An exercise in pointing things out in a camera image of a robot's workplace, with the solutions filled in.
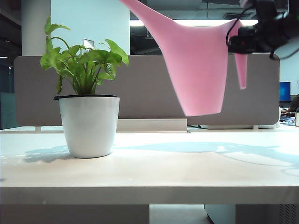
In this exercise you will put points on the white partition bracket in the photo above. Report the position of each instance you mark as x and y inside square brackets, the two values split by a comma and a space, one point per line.
[255, 127]
[37, 128]

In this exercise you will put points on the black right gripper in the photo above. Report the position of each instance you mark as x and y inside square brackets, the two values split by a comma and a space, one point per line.
[278, 32]

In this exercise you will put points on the pink plastic watering can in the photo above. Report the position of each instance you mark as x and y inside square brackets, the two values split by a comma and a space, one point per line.
[198, 70]

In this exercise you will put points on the green leafy plant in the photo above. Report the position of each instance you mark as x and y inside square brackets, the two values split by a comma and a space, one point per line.
[86, 58]

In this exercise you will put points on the black inner plant pot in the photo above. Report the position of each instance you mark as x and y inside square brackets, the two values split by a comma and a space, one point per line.
[70, 96]

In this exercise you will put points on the white flat partition foot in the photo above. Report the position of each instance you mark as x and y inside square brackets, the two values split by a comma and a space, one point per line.
[229, 127]

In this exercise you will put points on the long ceiling light strip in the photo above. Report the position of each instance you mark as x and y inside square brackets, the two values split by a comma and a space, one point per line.
[140, 23]

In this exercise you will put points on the black computer monitor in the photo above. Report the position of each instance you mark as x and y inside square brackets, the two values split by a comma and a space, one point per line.
[285, 91]

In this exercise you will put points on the blue patterned cloth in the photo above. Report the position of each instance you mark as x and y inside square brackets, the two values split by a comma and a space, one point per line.
[287, 121]

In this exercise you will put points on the paper notice on wall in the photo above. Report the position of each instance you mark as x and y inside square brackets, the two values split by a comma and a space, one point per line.
[88, 43]

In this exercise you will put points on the seated person in background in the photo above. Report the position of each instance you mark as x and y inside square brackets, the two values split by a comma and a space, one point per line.
[294, 105]

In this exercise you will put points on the grey cabinet under table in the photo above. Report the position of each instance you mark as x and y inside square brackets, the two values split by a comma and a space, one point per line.
[257, 214]

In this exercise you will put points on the grey fabric desk partition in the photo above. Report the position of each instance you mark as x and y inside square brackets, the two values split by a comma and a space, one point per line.
[140, 93]

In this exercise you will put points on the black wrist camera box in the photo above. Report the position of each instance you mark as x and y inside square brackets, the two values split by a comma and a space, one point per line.
[266, 9]

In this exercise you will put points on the white plant pot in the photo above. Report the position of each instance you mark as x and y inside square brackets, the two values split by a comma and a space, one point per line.
[88, 128]

